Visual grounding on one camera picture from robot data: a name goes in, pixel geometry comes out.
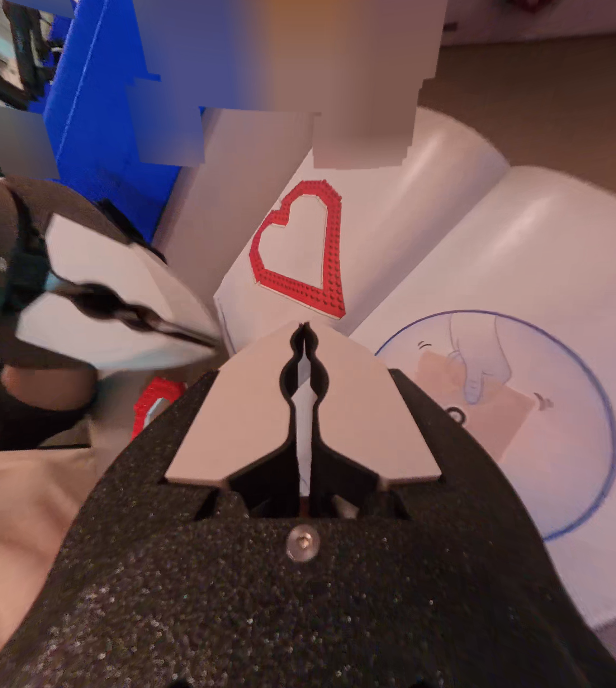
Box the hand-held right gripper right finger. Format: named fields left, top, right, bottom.
left=306, top=321, right=443, bottom=487

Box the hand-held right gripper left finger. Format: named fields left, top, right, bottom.
left=165, top=321, right=306, bottom=487

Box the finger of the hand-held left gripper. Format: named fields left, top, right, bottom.
left=43, top=213, right=222, bottom=346
left=15, top=292, right=218, bottom=373

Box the red brick heart frame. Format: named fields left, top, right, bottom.
left=132, top=378, right=186, bottom=440

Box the white instruction booklet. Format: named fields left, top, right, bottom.
left=213, top=106, right=616, bottom=631

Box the grey desk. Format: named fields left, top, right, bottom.
left=93, top=29, right=616, bottom=688

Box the person's left hand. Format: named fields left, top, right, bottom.
left=0, top=364, right=99, bottom=412

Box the blue plastic bin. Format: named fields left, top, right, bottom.
left=43, top=0, right=205, bottom=244

